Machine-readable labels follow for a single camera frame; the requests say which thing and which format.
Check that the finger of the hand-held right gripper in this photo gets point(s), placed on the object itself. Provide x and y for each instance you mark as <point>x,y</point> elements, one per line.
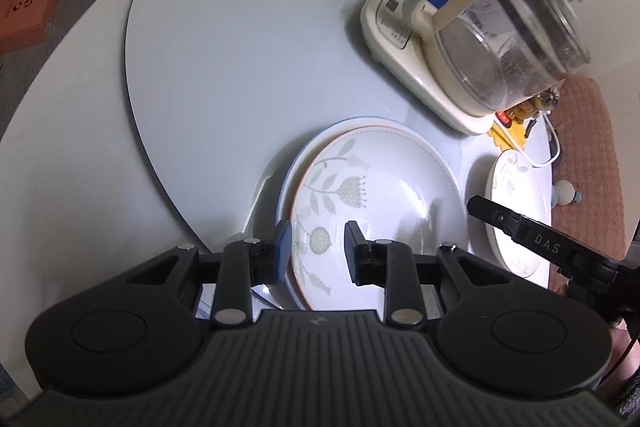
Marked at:
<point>540,237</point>

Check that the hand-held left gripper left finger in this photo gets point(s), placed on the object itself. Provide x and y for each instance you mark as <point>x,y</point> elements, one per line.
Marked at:
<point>282,252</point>

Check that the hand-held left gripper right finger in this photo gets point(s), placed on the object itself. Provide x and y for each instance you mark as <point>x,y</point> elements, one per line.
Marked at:
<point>352,252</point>

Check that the floral plate with brown rim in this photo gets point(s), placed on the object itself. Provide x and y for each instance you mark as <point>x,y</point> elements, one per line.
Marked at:
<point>515,217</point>

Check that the white plate with blue rim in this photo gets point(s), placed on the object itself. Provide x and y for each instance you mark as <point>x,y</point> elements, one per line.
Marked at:
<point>285,192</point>

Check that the floral plate with orange rim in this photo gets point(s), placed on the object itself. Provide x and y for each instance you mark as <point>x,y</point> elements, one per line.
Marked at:
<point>400,187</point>

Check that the small white round toy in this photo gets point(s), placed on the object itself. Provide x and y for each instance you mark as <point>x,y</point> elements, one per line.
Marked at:
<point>565,193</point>

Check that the brown figurine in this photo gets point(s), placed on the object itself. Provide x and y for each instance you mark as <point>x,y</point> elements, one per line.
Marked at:
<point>542,102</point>

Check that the grey round turntable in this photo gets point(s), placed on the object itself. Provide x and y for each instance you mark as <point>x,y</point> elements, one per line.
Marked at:
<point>240,57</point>

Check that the cream kettle base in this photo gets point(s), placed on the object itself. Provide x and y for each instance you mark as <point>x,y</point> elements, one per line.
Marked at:
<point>395,22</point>

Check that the orange box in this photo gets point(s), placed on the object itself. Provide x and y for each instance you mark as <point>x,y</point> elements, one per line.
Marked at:
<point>25,12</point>

